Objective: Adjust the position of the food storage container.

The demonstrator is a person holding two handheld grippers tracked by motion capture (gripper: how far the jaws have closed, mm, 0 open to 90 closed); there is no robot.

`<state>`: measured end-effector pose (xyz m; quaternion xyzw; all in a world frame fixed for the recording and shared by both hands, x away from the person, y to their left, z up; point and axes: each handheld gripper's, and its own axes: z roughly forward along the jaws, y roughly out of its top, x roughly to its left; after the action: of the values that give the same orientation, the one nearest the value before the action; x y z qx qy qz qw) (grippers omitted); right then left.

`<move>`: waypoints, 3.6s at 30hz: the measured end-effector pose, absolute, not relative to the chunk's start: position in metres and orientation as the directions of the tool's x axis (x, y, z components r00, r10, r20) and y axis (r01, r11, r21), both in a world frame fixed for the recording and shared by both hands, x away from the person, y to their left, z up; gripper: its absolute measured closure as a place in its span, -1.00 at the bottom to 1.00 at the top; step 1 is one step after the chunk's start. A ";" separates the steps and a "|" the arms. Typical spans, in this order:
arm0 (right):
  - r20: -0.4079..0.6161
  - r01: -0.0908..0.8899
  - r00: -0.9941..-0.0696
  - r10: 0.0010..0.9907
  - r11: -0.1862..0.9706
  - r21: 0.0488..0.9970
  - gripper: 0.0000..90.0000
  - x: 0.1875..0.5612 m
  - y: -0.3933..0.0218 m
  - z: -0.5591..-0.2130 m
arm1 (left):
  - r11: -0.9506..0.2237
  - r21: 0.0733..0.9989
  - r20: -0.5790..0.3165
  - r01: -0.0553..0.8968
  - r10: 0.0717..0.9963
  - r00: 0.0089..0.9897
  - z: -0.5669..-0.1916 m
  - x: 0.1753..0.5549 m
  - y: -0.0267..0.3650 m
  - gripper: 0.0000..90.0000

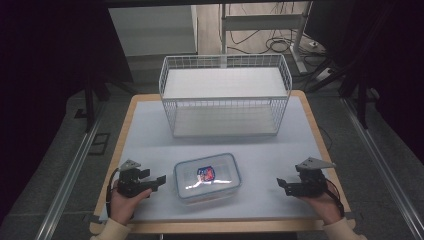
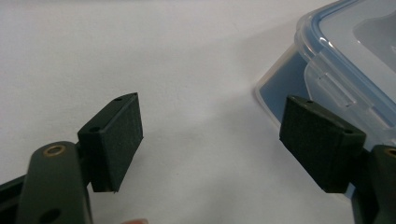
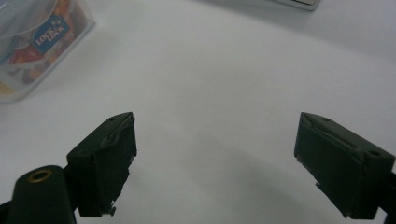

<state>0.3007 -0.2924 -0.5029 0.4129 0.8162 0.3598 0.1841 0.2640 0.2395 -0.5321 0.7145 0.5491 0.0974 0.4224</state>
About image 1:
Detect metal floor rail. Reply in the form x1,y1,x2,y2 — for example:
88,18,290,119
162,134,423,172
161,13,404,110
342,97,424,240
34,101,108,240

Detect person's right hand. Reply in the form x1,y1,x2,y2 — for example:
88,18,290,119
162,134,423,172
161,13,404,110
299,189,344,226

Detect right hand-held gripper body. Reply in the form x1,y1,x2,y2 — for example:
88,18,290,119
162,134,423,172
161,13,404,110
295,156,337,198

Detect clear plastic food container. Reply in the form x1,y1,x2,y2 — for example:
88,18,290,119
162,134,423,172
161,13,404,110
172,152,243,205

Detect white power strip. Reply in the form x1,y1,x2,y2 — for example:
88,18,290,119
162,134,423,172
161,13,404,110
314,67,335,83

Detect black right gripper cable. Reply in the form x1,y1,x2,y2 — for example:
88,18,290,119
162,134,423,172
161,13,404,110
323,178,346,218

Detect white wire shelf rack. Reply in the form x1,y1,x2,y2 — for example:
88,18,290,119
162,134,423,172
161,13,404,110
158,53,294,139

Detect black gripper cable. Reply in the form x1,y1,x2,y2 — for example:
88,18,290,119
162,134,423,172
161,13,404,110
323,178,346,218
105,167,120,218

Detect white metal desk frame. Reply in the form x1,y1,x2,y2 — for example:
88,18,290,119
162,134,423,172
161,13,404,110
219,0,314,75

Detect white table mat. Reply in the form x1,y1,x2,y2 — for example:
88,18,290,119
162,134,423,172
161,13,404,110
99,95,335,223

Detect black floor cables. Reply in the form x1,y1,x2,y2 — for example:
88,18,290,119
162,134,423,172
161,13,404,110
218,3,326,68

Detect black metal stand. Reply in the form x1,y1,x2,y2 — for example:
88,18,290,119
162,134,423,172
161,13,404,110
305,56,381,131
73,74,138,134

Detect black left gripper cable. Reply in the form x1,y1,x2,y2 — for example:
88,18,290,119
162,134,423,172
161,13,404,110
105,167,120,218

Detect person's left hand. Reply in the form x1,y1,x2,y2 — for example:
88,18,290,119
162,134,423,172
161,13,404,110
108,186,153,226

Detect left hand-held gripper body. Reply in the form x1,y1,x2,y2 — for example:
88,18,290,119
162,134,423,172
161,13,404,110
116,159,153,199

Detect black floor bracket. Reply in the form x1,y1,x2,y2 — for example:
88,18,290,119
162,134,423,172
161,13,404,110
87,132,111,157

